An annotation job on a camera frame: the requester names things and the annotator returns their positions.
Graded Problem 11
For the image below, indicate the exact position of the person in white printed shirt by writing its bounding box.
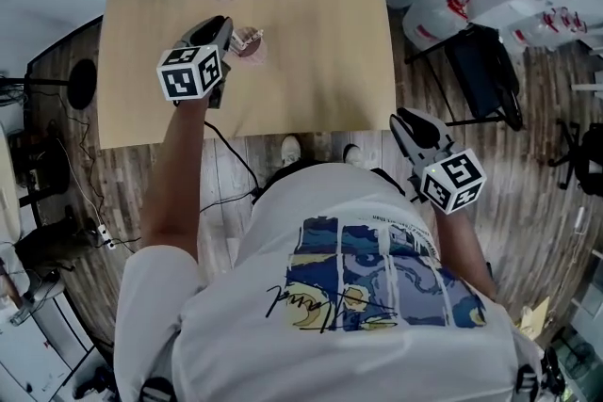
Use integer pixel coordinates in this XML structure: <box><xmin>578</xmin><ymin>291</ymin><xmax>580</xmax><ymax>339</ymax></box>
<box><xmin>112</xmin><ymin>162</ymin><xmax>544</xmax><ymax>402</ymax></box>

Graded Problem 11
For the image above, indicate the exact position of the person's right white shoe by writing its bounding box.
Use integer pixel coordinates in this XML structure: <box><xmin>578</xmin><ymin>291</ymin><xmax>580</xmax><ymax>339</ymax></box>
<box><xmin>342</xmin><ymin>143</ymin><xmax>365</xmax><ymax>169</ymax></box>

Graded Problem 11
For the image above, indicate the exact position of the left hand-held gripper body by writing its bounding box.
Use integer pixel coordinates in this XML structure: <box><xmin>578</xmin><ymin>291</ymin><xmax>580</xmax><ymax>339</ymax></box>
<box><xmin>155</xmin><ymin>32</ymin><xmax>235</xmax><ymax>110</ymax></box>

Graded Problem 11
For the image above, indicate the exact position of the black cable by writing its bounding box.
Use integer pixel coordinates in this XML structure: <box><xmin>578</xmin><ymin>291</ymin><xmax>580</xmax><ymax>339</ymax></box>
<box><xmin>199</xmin><ymin>119</ymin><xmax>263</xmax><ymax>214</ymax></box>

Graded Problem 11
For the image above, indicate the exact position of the black office chair base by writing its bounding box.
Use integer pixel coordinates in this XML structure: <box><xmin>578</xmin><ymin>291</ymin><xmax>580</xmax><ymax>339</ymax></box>
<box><xmin>547</xmin><ymin>119</ymin><xmax>603</xmax><ymax>195</ymax></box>

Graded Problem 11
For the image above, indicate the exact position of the black folding chair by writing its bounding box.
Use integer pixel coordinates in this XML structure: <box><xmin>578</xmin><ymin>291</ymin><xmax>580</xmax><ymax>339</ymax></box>
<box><xmin>404</xmin><ymin>22</ymin><xmax>525</xmax><ymax>132</ymax></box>

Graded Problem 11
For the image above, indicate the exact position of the person's left white shoe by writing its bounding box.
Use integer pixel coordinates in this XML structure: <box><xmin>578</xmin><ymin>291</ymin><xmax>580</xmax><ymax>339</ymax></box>
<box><xmin>280</xmin><ymin>134</ymin><xmax>303</xmax><ymax>167</ymax></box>

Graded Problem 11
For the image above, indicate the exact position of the light wooden table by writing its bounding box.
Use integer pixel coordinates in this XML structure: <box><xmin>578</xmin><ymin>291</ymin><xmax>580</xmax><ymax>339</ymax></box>
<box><xmin>96</xmin><ymin>0</ymin><xmax>398</xmax><ymax>151</ymax></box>

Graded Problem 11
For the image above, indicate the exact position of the person's left forearm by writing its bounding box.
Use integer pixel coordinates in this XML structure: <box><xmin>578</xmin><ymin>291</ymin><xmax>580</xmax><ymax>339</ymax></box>
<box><xmin>139</xmin><ymin>98</ymin><xmax>211</xmax><ymax>261</ymax></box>

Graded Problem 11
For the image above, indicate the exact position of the person's white shoe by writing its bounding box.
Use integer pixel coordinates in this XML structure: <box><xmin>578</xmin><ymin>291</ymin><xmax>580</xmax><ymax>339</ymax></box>
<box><xmin>342</xmin><ymin>143</ymin><xmax>365</xmax><ymax>169</ymax></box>
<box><xmin>280</xmin><ymin>134</ymin><xmax>303</xmax><ymax>167</ymax></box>

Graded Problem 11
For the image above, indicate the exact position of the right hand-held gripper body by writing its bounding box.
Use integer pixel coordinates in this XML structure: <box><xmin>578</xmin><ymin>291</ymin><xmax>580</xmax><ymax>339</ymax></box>
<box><xmin>405</xmin><ymin>134</ymin><xmax>488</xmax><ymax>216</ymax></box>

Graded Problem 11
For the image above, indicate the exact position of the person's right forearm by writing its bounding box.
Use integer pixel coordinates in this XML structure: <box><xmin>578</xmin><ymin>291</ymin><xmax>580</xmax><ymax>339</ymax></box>
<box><xmin>431</xmin><ymin>201</ymin><xmax>498</xmax><ymax>300</ymax></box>

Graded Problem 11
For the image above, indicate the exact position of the white power strip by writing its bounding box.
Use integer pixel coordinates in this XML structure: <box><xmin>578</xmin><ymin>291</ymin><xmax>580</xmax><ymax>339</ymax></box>
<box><xmin>95</xmin><ymin>222</ymin><xmax>118</xmax><ymax>251</ymax></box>

